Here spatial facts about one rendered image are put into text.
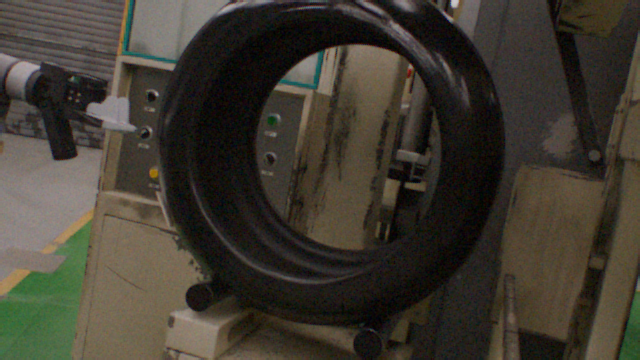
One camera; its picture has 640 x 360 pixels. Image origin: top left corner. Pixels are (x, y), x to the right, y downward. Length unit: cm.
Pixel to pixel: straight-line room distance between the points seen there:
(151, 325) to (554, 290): 106
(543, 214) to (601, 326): 23
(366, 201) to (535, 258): 34
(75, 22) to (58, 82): 925
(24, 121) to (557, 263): 988
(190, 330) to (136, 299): 78
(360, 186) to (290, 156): 39
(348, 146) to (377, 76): 15
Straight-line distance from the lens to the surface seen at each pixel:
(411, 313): 139
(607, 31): 128
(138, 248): 188
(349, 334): 139
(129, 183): 193
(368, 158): 138
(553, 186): 129
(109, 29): 1048
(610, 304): 135
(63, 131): 134
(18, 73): 136
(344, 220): 140
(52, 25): 1065
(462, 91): 98
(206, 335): 113
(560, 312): 133
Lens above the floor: 124
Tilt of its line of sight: 6 degrees down
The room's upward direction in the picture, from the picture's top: 11 degrees clockwise
